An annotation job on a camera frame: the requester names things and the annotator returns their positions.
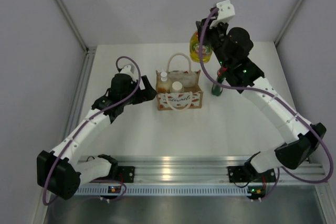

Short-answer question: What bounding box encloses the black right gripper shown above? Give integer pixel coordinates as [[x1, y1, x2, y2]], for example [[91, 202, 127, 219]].
[[196, 18, 230, 69]]

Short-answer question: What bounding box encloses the yellow dish soap bottle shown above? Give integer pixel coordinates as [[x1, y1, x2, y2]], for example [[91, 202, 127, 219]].
[[189, 30, 214, 64]]

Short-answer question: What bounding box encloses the watermelon print canvas bag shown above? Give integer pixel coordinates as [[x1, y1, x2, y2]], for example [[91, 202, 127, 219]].
[[155, 53, 203, 112]]

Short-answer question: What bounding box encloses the dark green red-cap bottle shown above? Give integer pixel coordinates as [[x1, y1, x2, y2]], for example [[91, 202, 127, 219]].
[[211, 67, 227, 97]]

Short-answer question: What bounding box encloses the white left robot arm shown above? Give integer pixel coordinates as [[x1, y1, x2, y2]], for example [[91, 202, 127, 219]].
[[37, 73, 157, 200]]

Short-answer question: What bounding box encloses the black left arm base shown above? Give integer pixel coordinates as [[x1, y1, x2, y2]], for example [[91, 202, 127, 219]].
[[116, 166, 135, 183]]

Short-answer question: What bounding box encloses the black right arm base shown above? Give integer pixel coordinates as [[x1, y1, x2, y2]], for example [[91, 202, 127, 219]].
[[227, 166, 251, 188]]

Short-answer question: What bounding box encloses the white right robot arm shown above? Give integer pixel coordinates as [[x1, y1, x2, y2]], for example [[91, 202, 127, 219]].
[[196, 18, 327, 180]]

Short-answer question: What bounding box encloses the beige pump soap bottle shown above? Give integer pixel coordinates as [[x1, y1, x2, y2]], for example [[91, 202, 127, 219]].
[[157, 71, 172, 93]]

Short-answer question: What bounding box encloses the white cap jar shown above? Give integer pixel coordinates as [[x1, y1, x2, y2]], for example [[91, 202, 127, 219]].
[[170, 81, 184, 93]]

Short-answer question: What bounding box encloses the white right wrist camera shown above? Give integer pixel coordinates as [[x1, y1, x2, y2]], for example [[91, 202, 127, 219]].
[[209, 0, 235, 29]]

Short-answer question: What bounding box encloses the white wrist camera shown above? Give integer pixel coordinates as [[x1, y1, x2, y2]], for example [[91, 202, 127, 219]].
[[119, 64, 135, 77], [209, 0, 235, 29]]

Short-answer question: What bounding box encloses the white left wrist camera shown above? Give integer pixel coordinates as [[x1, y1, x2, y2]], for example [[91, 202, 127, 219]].
[[119, 64, 135, 77]]

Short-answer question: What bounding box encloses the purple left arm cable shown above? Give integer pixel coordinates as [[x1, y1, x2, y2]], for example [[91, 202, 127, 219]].
[[41, 56, 141, 206]]

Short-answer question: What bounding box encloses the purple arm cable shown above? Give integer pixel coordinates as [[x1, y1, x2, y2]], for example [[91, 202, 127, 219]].
[[41, 56, 141, 206], [198, 8, 333, 184]]

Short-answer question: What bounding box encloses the aluminium mounting rail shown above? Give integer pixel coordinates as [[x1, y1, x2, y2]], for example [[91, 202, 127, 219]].
[[73, 156, 325, 200]]

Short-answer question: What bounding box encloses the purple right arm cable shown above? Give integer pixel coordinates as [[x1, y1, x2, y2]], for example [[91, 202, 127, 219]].
[[198, 8, 333, 184]]

